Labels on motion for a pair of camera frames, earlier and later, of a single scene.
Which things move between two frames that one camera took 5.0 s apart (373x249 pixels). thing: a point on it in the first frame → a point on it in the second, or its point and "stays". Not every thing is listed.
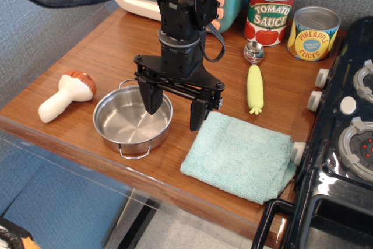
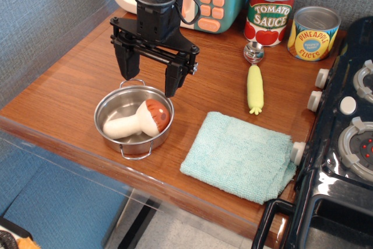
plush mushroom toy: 73,85 → 151,119
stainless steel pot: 122,117 stays
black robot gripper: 179,68 → 155,32
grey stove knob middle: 314,100 stays
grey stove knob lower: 298,149 stays
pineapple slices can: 313,33 stays
